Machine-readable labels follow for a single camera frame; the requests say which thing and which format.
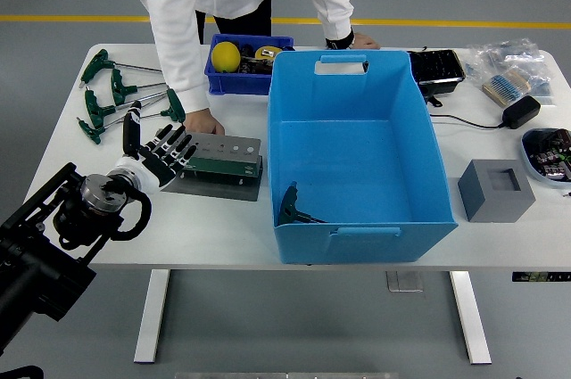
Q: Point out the person's left hand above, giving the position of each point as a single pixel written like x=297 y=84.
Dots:
x=366 y=42

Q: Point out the person's right hand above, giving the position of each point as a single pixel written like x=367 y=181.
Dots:
x=203 y=122

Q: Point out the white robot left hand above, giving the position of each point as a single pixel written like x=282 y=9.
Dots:
x=151 y=169

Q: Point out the grey green tool stand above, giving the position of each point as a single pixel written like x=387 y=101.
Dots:
x=223 y=165

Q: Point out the large blue plastic box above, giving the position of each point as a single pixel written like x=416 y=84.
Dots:
x=357 y=160

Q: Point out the person's left forearm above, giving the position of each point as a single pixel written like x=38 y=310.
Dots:
x=336 y=4

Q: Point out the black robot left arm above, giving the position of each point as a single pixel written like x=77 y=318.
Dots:
x=40 y=263

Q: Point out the person's right forearm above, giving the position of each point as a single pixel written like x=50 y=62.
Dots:
x=178 y=67

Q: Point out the black wristband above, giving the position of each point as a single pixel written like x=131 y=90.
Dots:
x=336 y=43

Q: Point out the small blue plastic bin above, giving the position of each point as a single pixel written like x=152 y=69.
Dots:
x=223 y=80

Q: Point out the yellow ball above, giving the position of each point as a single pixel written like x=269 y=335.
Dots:
x=225 y=57

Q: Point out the black plastic tray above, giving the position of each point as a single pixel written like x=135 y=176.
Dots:
x=435 y=67

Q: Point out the dark metal parts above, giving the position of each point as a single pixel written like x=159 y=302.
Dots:
x=254 y=67

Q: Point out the yellow tape measure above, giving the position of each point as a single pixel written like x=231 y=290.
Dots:
x=267 y=52

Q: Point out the clear plastic parts bag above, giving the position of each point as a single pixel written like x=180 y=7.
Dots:
x=499 y=51
x=542 y=84

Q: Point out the blue resistor strip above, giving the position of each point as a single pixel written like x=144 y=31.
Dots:
x=504 y=87

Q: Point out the white table leg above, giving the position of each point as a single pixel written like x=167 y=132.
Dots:
x=151 y=316
x=470 y=316

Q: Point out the black power adapter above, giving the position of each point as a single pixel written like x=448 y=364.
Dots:
x=522 y=111

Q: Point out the pale blue bowl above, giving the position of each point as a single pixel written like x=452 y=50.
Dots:
x=531 y=165

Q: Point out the grey block with recess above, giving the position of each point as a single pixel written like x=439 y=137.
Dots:
x=495 y=205

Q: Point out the dark electronic components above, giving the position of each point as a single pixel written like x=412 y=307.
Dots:
x=553 y=156

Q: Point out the grey floor plate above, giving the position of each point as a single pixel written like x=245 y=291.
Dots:
x=404 y=282

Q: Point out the small black plug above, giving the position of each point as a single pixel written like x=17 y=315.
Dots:
x=567 y=195

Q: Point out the black table control panel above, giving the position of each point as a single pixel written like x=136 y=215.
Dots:
x=540 y=277

